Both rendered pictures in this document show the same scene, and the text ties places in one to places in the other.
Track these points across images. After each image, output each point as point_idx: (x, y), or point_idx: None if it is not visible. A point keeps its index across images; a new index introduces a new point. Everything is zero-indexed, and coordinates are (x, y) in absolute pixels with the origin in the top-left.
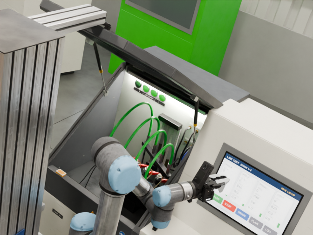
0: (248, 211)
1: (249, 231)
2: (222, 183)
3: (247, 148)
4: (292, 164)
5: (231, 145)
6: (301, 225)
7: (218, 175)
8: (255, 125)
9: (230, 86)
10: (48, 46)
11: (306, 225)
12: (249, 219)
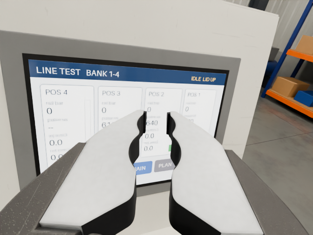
0: (147, 157)
1: (162, 183)
2: (256, 180)
3: (80, 19)
4: (196, 18)
5: (28, 31)
6: (232, 121)
7: (121, 134)
8: None
9: None
10: None
11: (238, 117)
12: (155, 167)
